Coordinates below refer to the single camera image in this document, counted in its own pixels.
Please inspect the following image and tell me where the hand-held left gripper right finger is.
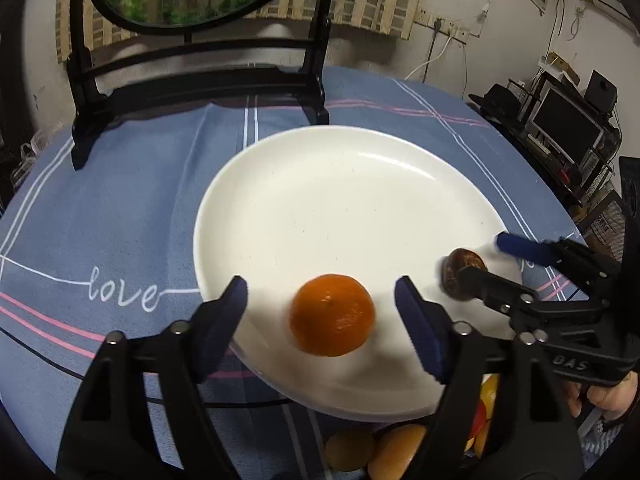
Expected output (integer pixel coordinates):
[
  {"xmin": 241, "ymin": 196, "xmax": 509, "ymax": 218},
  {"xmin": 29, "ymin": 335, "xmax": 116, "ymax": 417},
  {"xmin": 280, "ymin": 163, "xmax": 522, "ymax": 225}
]
[{"xmin": 394, "ymin": 275, "xmax": 586, "ymax": 480}]

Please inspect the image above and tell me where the person's right hand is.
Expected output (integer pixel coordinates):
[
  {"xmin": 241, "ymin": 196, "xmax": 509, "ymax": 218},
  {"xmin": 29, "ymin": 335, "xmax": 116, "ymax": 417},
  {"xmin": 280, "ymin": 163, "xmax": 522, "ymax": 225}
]
[{"xmin": 567, "ymin": 382, "xmax": 626, "ymax": 431}]

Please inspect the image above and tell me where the blue striped tablecloth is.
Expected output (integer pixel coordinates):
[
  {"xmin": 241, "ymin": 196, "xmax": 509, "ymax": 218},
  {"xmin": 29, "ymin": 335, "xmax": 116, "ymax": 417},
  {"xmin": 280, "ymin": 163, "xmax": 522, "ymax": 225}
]
[{"xmin": 0, "ymin": 65, "xmax": 601, "ymax": 480}]

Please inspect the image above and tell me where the white power cable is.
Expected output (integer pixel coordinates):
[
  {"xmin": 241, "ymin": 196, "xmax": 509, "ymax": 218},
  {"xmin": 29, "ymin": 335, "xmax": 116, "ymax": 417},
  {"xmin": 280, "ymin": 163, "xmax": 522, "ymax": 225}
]
[{"xmin": 402, "ymin": 30, "xmax": 453, "ymax": 81}]

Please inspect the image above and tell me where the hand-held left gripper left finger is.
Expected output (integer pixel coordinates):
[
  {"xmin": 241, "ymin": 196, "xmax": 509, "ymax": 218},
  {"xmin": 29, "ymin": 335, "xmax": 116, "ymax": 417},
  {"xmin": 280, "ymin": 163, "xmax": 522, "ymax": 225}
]
[{"xmin": 55, "ymin": 275, "xmax": 249, "ymax": 480}]

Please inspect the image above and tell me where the black metal rack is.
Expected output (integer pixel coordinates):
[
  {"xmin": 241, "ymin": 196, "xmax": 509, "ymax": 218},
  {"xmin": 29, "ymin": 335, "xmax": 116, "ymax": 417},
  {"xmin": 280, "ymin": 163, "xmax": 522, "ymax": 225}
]
[{"xmin": 507, "ymin": 77, "xmax": 623, "ymax": 211}]

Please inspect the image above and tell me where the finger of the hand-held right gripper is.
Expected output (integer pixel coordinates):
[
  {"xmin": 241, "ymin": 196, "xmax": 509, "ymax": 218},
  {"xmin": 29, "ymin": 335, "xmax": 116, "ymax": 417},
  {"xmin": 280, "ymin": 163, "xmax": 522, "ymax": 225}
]
[
  {"xmin": 456, "ymin": 266, "xmax": 601, "ymax": 333},
  {"xmin": 495, "ymin": 231, "xmax": 623, "ymax": 288}
]

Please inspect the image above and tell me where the white plate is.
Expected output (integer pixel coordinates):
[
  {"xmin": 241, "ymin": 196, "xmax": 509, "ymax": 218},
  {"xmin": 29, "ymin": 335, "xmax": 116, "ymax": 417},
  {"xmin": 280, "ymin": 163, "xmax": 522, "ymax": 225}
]
[{"xmin": 193, "ymin": 125, "xmax": 523, "ymax": 422}]

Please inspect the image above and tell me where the computer monitor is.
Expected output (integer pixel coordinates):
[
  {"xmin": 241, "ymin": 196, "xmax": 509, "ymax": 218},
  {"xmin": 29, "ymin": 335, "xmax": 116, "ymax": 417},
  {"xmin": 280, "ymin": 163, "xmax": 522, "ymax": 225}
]
[{"xmin": 525, "ymin": 85, "xmax": 608, "ymax": 166}]

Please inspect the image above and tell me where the black speaker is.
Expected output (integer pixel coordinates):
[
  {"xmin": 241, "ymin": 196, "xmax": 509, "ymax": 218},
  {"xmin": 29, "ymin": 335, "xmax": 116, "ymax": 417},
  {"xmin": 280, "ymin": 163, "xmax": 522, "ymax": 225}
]
[{"xmin": 584, "ymin": 70, "xmax": 618, "ymax": 113}]

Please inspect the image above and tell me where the goldfish round screen black stand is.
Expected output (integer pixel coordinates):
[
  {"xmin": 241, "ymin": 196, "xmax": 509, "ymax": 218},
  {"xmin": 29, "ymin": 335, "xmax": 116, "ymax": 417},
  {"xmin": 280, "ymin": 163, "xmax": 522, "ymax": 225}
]
[{"xmin": 66, "ymin": 0, "xmax": 333, "ymax": 171}]

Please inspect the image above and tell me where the cardboard box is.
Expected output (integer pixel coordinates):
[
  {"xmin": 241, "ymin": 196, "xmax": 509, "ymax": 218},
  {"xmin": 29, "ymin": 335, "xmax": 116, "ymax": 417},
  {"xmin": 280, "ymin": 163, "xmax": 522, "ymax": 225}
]
[{"xmin": 547, "ymin": 51, "xmax": 581, "ymax": 86}]

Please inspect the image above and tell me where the bamboo brick wall hanging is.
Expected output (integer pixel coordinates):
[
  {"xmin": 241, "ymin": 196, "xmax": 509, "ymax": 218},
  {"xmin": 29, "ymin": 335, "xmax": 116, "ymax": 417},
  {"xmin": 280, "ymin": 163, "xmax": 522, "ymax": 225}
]
[{"xmin": 55, "ymin": 0, "xmax": 431, "ymax": 63}]

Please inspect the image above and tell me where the orange mandarin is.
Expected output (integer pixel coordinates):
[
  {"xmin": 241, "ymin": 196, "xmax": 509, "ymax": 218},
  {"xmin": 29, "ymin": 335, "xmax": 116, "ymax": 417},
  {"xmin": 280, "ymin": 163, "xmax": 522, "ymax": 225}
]
[{"xmin": 290, "ymin": 274, "xmax": 377, "ymax": 357}]

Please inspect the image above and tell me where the black mesh panel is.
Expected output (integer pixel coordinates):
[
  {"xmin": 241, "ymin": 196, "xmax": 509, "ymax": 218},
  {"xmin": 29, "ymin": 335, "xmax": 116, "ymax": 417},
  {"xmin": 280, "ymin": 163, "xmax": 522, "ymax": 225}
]
[{"xmin": 585, "ymin": 190, "xmax": 626, "ymax": 261}]

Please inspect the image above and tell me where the black hat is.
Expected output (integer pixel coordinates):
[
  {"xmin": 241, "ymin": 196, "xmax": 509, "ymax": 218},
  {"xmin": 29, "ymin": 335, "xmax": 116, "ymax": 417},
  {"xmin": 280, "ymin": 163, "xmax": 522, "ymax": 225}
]
[{"xmin": 469, "ymin": 83, "xmax": 526, "ymax": 121}]

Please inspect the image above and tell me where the brown chestnut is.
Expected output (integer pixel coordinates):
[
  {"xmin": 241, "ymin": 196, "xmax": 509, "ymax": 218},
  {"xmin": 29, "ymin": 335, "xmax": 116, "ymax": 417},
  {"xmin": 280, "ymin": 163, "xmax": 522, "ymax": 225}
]
[{"xmin": 440, "ymin": 248, "xmax": 487, "ymax": 302}]

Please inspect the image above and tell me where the clear plastic bag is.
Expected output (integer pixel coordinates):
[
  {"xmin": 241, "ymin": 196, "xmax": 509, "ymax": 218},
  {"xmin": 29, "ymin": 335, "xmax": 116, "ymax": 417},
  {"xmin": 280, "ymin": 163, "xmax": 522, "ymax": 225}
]
[{"xmin": 12, "ymin": 132, "xmax": 51, "ymax": 181}]

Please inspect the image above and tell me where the black power cable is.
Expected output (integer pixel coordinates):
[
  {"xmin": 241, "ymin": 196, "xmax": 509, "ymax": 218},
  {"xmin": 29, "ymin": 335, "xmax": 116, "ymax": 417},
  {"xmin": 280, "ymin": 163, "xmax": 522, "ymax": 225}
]
[{"xmin": 422, "ymin": 25, "xmax": 440, "ymax": 83}]

